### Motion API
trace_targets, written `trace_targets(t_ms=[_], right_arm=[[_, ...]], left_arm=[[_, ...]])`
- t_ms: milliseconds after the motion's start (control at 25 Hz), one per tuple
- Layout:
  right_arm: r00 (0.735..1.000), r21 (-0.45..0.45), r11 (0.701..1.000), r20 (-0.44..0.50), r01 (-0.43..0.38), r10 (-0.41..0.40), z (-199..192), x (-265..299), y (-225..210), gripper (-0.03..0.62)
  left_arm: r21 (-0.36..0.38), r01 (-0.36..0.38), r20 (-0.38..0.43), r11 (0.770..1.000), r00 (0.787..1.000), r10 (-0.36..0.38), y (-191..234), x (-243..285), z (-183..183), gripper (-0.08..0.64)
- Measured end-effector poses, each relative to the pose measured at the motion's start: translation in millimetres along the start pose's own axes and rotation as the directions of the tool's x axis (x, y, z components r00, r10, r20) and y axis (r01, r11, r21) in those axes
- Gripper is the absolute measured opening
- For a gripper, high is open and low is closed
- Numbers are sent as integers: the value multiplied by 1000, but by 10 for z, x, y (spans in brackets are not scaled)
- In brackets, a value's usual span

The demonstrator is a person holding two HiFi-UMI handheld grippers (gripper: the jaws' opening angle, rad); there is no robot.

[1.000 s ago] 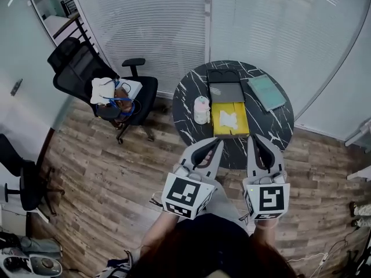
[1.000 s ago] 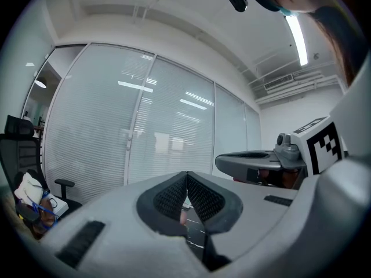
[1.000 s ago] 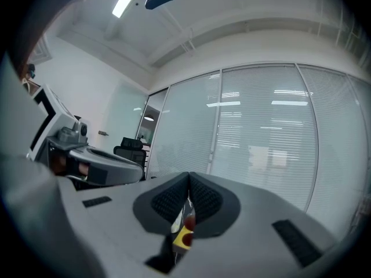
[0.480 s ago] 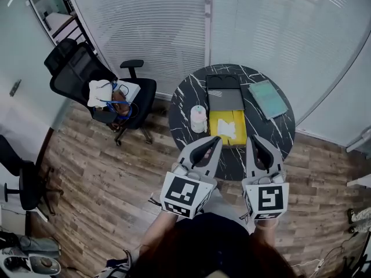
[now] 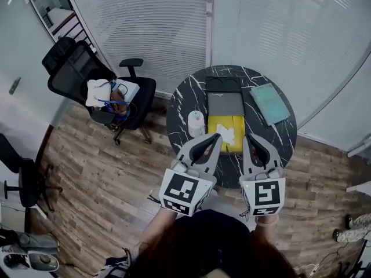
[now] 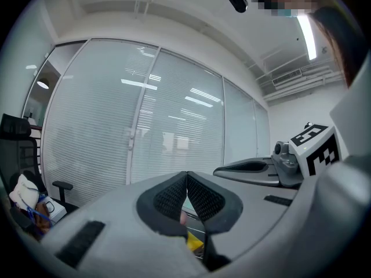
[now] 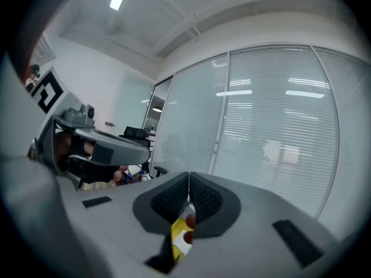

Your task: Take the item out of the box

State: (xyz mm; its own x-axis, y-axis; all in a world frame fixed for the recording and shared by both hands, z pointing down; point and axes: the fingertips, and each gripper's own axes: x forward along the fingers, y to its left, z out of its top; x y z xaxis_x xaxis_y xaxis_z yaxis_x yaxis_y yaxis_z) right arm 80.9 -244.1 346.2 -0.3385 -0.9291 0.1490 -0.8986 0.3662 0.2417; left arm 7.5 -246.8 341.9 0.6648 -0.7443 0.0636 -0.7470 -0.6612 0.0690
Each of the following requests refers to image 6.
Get ceiling strip light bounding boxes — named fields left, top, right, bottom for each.
left=295, top=14, right=318, bottom=61

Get white partition door handle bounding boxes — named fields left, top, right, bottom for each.
left=127, top=127, right=136, bottom=151

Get yellow tray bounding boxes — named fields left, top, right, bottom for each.
left=181, top=197, right=208, bottom=262

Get white air vent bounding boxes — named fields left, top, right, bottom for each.
left=271, top=69, right=303, bottom=87

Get black mesh office chair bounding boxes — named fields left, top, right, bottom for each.
left=0, top=113, right=79, bottom=240

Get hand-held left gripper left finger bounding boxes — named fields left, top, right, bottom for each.
left=41, top=171, right=210, bottom=278

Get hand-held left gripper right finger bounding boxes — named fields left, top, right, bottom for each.
left=187, top=171, right=301, bottom=272

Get brown bag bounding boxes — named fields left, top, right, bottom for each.
left=31, top=215, right=53, bottom=237

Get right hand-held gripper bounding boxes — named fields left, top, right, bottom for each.
left=213, top=122, right=340, bottom=189

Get white ceiling pipes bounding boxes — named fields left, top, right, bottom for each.
left=259, top=58, right=346, bottom=103

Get white cardboard box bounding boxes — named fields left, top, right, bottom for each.
left=43, top=197, right=67, bottom=222

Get blue cable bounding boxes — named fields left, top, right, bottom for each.
left=21, top=194, right=56, bottom=228

